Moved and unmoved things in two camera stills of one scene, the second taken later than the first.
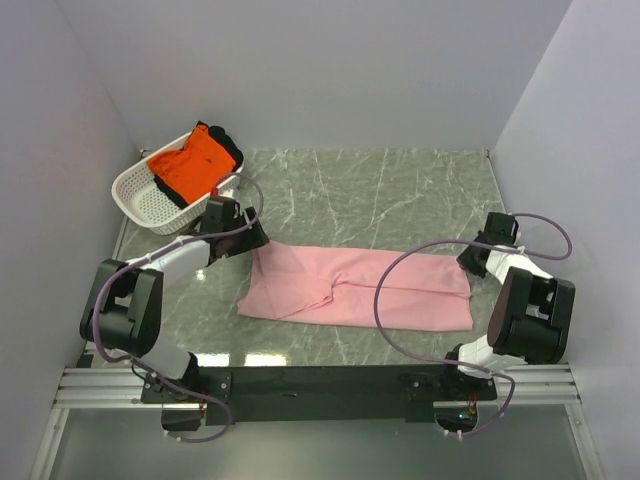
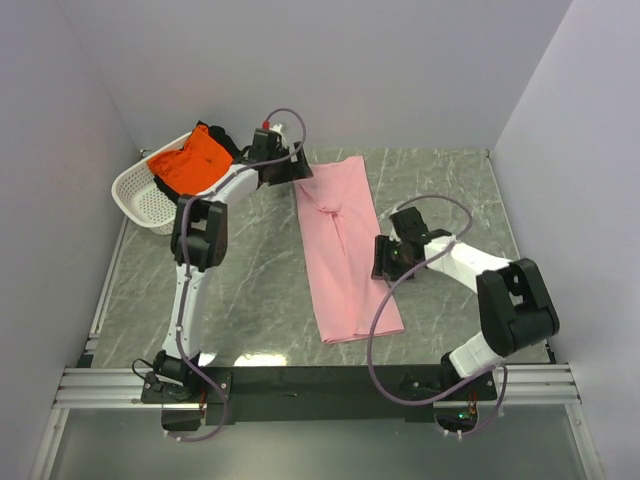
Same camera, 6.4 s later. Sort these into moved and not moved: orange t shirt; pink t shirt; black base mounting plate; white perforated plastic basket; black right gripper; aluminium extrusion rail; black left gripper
Moved: black left gripper; pink t shirt; black right gripper
Not moved: black base mounting plate; white perforated plastic basket; orange t shirt; aluminium extrusion rail
